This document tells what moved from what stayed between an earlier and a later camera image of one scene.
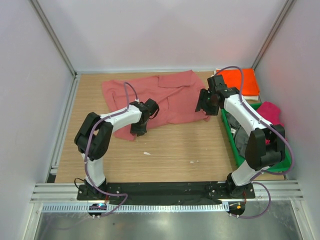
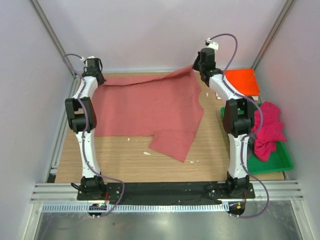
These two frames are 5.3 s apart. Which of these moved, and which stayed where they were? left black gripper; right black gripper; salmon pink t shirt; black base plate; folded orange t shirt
Moved: left black gripper; salmon pink t shirt; right black gripper
Stayed: black base plate; folded orange t shirt
